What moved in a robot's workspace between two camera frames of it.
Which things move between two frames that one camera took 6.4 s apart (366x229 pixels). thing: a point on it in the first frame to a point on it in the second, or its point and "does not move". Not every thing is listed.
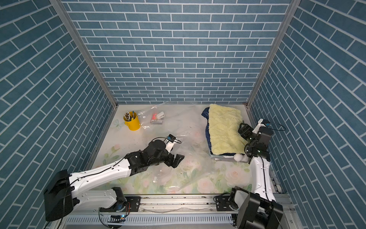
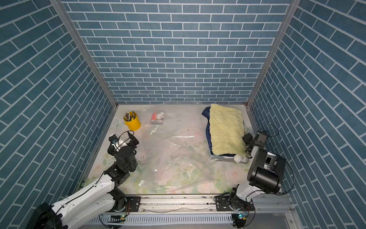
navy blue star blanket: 205,113 does not move
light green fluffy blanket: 225,138 does not move
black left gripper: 170,163 to 134,140
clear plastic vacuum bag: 184,124 does not move
